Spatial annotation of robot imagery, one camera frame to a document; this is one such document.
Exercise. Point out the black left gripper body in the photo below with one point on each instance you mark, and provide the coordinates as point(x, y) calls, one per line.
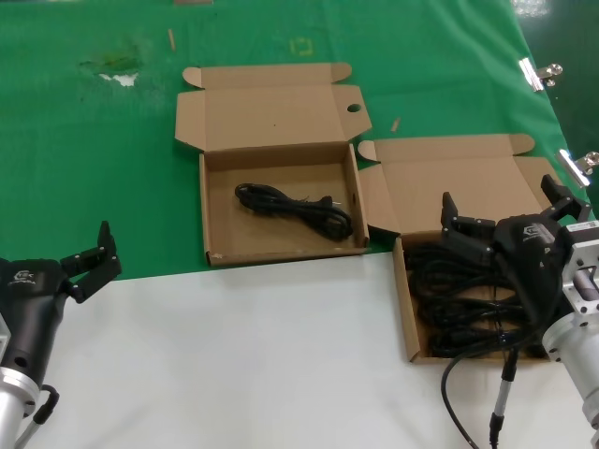
point(28, 299)

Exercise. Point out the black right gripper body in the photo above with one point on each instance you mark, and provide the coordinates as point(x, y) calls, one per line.
point(531, 257)

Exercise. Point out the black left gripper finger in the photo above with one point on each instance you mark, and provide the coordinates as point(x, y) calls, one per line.
point(96, 262)

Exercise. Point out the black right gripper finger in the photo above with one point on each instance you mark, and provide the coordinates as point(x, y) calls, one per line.
point(465, 234)
point(568, 206)

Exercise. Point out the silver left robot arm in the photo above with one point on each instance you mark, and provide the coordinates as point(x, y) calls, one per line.
point(11, 402)

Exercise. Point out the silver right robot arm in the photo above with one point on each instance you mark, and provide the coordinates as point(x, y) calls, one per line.
point(573, 355)

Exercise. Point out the cardboard box with notched flap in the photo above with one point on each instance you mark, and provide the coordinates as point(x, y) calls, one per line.
point(458, 178)

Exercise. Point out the cardboard box with round hole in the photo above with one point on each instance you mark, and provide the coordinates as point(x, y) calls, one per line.
point(276, 121)

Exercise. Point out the silver metal binder clip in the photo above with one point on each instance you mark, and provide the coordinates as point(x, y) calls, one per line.
point(575, 166)
point(533, 75)

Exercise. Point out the green table cloth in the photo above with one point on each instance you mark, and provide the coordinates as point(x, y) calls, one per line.
point(70, 163)

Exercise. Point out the short wooden stick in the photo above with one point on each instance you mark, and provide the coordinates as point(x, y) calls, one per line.
point(396, 124)

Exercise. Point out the long wooden stick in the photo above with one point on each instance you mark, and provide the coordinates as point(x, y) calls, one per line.
point(172, 39)

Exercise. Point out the brown flat strip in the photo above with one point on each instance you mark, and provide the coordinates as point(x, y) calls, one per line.
point(193, 2)

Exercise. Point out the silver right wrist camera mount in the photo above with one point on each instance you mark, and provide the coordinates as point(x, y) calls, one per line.
point(582, 276)

